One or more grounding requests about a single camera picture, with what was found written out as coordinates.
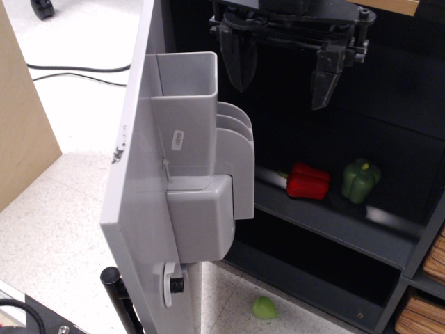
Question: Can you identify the dark grey side shelf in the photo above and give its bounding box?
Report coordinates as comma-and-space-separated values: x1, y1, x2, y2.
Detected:
375, 191, 444, 333

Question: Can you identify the black door handle bar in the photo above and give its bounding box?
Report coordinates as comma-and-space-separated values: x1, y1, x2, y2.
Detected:
100, 267, 144, 334

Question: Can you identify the upper woven wicker basket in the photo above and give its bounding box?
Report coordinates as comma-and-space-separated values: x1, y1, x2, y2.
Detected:
423, 225, 445, 285

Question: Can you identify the light brown wooden panel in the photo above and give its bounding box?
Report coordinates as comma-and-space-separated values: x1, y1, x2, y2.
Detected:
1, 5, 62, 209

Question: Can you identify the woven wicker basket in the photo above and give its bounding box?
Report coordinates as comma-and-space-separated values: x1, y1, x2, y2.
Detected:
423, 225, 445, 285
395, 295, 444, 334

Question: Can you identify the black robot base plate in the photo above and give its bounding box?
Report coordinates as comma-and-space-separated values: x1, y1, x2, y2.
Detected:
0, 294, 88, 334

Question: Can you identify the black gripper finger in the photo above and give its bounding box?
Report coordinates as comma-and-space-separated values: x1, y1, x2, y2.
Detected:
218, 21, 257, 92
311, 44, 346, 110

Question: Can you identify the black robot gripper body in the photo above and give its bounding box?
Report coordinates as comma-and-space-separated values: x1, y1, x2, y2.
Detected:
209, 1, 376, 65

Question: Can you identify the thin black floor cable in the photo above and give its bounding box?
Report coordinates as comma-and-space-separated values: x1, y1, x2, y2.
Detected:
32, 72, 127, 87

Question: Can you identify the green toy bell pepper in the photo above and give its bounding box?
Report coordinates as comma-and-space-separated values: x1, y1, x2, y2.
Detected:
341, 158, 382, 204

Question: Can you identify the lower woven wicker basket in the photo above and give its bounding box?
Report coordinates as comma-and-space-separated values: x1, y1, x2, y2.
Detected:
395, 295, 444, 334

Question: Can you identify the brown cardboard box top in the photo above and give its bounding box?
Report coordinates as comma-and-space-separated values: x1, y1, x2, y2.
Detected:
348, 0, 420, 17

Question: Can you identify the red toy bell pepper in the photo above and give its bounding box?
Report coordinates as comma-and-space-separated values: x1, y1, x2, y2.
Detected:
277, 162, 330, 200

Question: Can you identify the black caster wheel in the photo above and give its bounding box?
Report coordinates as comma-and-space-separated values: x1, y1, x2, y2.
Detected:
30, 0, 55, 20

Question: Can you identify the black braided cable loop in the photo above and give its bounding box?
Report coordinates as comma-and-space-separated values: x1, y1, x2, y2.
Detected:
0, 298, 48, 334

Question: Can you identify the small green toy pear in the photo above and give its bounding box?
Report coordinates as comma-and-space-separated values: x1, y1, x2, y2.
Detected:
252, 296, 278, 320

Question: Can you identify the dark grey fridge cabinet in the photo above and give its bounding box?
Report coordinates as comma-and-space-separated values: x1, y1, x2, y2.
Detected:
161, 0, 445, 334

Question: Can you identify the grey toy fridge door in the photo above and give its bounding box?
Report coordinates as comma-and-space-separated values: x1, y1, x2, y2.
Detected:
100, 1, 254, 333

